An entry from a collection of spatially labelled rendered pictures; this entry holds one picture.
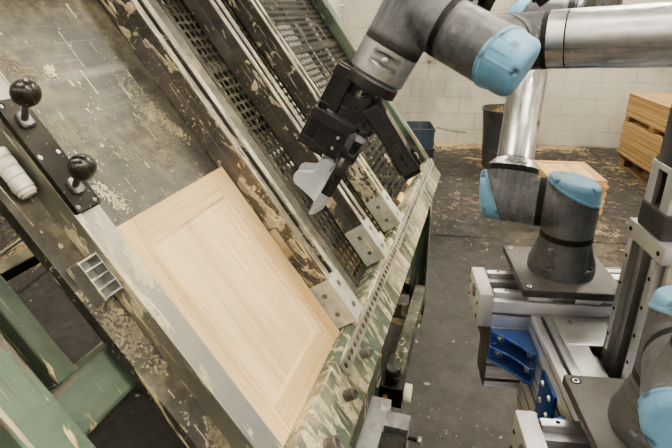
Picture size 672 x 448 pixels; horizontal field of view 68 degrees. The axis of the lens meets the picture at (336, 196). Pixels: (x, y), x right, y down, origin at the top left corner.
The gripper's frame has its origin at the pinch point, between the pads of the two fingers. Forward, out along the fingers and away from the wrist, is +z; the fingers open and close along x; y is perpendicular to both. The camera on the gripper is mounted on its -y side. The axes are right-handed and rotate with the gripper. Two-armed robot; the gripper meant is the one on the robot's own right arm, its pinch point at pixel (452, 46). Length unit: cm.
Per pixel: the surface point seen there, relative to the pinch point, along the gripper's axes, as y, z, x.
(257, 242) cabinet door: 21, 54, -9
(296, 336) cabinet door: 2, 66, -10
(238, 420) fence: -8, 68, 15
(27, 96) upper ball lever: 29, 34, 44
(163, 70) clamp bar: 57, 32, 4
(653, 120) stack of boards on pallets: 2, -81, -477
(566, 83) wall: 108, -91, -559
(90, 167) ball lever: 20, 39, 38
